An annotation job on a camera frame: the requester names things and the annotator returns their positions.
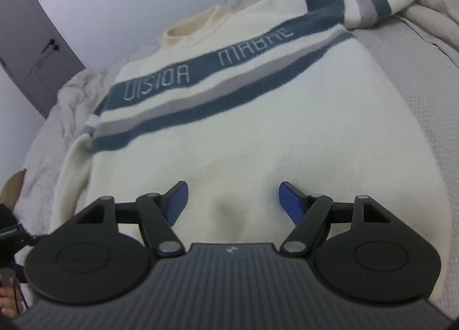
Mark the white blue striped sweater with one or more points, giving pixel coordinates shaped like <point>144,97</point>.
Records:
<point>234,103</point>

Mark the grey door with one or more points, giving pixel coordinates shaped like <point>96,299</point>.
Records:
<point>25,31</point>

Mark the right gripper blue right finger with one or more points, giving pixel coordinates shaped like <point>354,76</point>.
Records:
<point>314,214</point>

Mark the black door handle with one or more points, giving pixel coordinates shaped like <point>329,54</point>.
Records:
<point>52,44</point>

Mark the brown object at bedside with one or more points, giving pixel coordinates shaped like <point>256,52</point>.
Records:
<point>11,190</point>

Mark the person's hand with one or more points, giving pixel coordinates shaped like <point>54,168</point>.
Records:
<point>13,302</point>

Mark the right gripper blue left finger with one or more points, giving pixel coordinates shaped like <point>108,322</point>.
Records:
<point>153,213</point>

